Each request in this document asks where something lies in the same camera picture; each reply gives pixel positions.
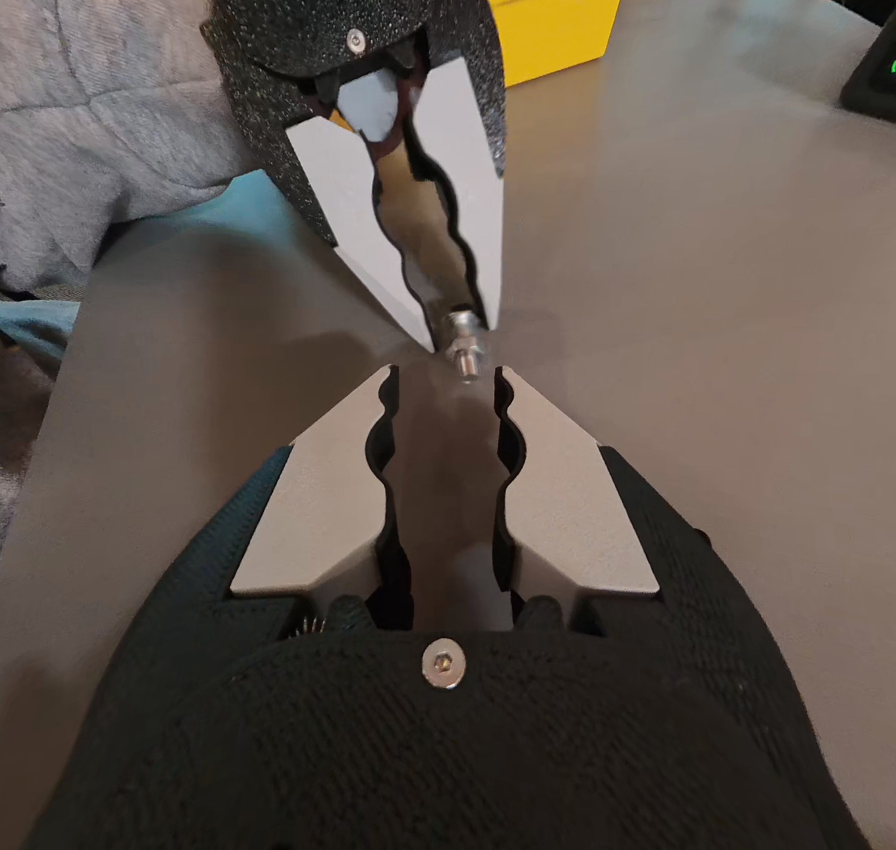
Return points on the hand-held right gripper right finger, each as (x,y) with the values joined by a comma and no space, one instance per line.
(574,514)

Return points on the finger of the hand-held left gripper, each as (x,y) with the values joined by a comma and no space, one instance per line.
(343,199)
(472,185)

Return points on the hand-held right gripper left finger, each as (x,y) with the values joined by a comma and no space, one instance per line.
(315,514)

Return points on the steel bolt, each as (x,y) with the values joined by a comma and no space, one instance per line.
(460,323)

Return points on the steel hex nut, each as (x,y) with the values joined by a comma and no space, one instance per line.
(467,357)

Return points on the teal cloth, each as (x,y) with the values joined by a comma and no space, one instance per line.
(210,206)

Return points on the yellow plastic bin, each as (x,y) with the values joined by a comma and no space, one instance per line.
(553,24)

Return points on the person in grey sweatshirt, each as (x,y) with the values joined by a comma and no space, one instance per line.
(63,164)

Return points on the black power station with display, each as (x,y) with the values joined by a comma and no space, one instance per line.
(871,87)

